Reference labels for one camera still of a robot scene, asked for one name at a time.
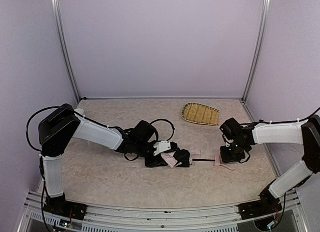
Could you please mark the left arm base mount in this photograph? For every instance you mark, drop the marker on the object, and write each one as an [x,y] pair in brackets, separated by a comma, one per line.
[68,209]

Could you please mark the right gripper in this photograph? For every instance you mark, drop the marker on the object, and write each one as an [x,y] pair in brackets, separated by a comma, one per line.
[230,154]

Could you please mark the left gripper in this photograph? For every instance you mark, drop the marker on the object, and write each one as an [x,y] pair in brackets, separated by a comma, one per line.
[166,154]

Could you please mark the right frame post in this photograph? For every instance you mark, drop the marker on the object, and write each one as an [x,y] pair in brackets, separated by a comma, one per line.
[257,49]

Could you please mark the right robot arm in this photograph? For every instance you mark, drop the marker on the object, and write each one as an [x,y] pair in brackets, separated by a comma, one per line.
[239,140]

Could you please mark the front aluminium rail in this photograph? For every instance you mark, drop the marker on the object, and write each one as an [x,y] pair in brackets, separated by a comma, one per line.
[105,218]

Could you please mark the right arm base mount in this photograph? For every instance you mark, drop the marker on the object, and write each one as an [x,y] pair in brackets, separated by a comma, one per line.
[258,208]

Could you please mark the pink folding umbrella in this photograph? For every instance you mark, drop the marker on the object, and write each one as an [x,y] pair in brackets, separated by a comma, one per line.
[174,162]

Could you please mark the woven bamboo tray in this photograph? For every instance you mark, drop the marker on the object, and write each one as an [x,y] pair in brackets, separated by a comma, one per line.
[200,114]

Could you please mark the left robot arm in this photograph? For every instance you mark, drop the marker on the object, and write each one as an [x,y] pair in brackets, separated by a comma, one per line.
[65,124]

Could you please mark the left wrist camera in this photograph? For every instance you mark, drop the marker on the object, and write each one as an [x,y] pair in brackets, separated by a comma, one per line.
[164,147]

